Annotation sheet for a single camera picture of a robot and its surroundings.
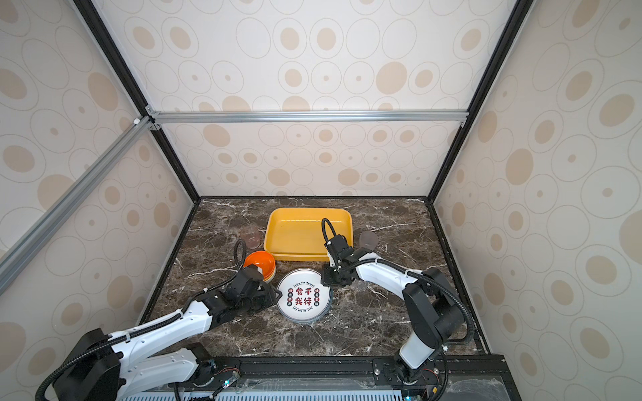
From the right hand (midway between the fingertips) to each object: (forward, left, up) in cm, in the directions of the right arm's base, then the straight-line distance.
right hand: (325, 280), depth 88 cm
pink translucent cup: (+20, +29, -1) cm, 36 cm away
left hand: (-6, +12, +3) cm, 14 cm away
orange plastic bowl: (+5, +21, +4) cm, 22 cm away
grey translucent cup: (+19, -18, -2) cm, 26 cm away
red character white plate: (-6, +7, -1) cm, 9 cm away
